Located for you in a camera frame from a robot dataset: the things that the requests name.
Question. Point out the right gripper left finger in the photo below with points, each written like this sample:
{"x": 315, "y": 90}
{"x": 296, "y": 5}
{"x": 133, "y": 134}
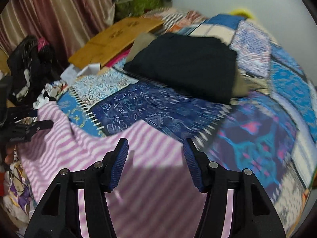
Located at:
{"x": 57, "y": 214}

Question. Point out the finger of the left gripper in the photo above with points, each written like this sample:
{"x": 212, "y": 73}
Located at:
{"x": 37, "y": 126}

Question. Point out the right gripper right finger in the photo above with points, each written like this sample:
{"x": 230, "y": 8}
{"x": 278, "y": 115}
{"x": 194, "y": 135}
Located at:
{"x": 253, "y": 212}

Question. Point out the pink white striped pants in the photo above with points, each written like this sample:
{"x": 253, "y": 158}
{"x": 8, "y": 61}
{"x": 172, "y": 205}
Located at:
{"x": 152, "y": 192}

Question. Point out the black bag with pink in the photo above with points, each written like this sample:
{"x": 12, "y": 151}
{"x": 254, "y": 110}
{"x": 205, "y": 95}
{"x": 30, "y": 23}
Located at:
{"x": 32, "y": 64}

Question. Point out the blue patchwork bedspread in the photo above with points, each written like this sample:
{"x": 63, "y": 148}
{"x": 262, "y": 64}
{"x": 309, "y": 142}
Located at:
{"x": 272, "y": 129}

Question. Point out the brown cardboard box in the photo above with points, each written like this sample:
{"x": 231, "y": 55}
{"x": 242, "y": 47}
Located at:
{"x": 107, "y": 44}

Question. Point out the striped brown curtain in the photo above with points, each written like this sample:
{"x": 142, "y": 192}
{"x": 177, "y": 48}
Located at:
{"x": 66, "y": 24}

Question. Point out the black folded garment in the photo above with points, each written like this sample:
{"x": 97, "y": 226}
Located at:
{"x": 202, "y": 67}

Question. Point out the yellow pillow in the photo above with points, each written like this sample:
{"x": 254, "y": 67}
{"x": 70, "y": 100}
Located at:
{"x": 243, "y": 13}

